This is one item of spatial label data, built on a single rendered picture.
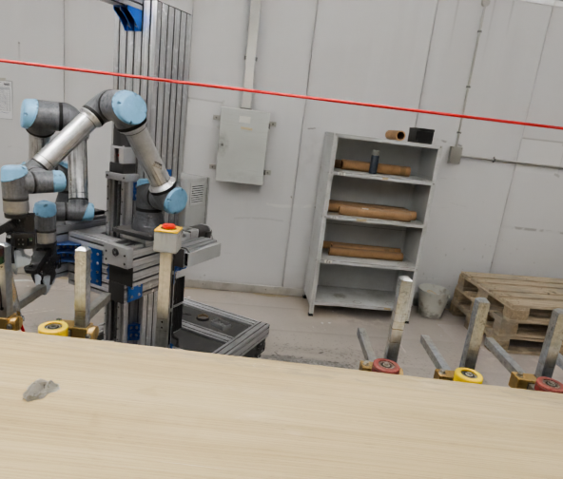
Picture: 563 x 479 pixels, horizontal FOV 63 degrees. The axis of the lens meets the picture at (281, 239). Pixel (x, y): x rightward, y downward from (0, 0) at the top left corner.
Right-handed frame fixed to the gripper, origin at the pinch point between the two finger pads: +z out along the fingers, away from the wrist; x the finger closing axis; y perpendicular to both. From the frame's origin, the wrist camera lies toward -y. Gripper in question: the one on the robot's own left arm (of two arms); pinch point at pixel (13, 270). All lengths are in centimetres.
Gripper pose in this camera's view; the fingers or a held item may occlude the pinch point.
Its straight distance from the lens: 179.3
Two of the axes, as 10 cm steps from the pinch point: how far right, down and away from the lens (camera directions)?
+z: -0.8, 9.6, 2.6
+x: -3.3, -2.7, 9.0
